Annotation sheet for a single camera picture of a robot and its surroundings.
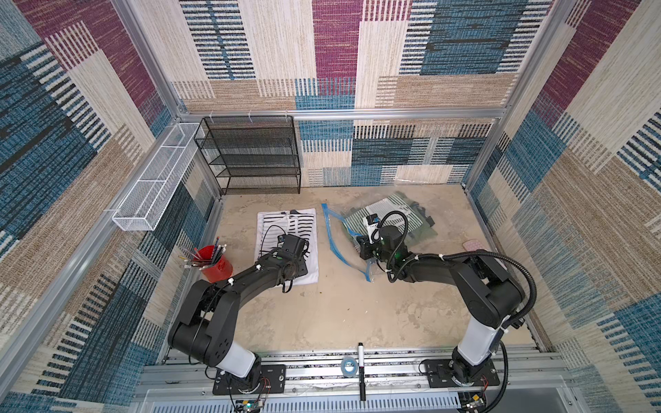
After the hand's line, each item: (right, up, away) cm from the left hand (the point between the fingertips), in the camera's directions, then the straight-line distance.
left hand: (299, 266), depth 93 cm
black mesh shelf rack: (-22, +44, +17) cm, 52 cm away
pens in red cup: (-33, +3, -7) cm, 34 cm away
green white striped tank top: (+39, +24, +19) cm, 49 cm away
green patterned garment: (+48, +11, +10) cm, 50 cm away
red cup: (-27, 0, -6) cm, 27 cm away
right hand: (+22, +9, +3) cm, 24 cm away
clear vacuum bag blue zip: (+17, +8, +8) cm, 20 cm away
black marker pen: (+20, -26, -19) cm, 38 cm away
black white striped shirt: (-1, +15, +13) cm, 20 cm away
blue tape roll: (+17, -26, -16) cm, 35 cm away
